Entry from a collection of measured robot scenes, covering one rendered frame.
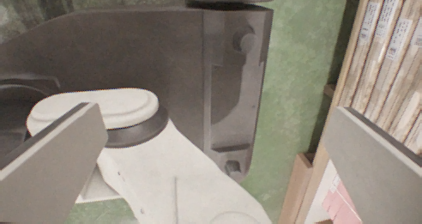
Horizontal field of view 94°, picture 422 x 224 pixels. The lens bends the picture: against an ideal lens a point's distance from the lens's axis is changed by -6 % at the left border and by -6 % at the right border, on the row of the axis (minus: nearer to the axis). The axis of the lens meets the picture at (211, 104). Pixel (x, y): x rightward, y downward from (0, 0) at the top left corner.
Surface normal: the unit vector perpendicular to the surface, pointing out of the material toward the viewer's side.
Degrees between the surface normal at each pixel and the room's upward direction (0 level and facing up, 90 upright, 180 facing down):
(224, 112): 0
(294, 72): 0
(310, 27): 0
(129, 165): 90
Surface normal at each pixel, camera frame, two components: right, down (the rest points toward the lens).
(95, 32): 0.18, 0.51
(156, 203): 0.01, -0.86
